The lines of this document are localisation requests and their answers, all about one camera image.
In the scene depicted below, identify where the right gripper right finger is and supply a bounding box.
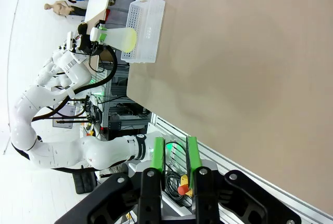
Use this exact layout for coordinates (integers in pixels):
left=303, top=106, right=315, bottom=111
left=186, top=136, right=303, bottom=224

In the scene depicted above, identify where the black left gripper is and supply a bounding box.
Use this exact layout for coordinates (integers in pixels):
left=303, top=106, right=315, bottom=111
left=77, top=23, right=108, bottom=57

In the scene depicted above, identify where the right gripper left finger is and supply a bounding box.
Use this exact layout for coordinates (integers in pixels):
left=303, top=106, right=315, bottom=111
left=87, top=136, right=166, bottom=224

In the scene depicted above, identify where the white round flask stopper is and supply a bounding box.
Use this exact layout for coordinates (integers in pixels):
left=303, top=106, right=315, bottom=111
left=89, top=27, right=102, bottom=42

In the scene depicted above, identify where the translucent plastic conical flask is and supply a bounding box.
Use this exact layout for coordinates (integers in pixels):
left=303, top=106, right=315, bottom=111
left=100, top=26, right=138, bottom=54

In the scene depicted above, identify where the red yellow emergency stop button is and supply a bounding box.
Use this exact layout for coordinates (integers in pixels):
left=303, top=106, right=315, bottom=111
left=177, top=174, right=196, bottom=197

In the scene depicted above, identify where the white perforated plastic basket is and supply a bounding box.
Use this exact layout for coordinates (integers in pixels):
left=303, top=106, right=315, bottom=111
left=120, top=0, right=167, bottom=64

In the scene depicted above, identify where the bare beige mannequin torso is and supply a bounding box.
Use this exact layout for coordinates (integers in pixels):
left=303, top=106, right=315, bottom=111
left=43, top=1, right=87, bottom=19

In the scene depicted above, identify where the black coiled cable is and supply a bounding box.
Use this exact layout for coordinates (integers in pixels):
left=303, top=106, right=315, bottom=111
left=162, top=140, right=195, bottom=202

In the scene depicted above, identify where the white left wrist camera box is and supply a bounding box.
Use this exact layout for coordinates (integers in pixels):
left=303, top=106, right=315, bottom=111
left=66, top=31, right=79, bottom=52

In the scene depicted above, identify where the aluminium profile table frame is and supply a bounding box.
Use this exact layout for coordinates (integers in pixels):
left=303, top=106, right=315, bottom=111
left=145, top=114, right=333, bottom=224

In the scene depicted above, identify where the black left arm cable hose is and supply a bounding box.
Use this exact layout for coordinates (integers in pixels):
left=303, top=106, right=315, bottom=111
left=30, top=44, right=118, bottom=121

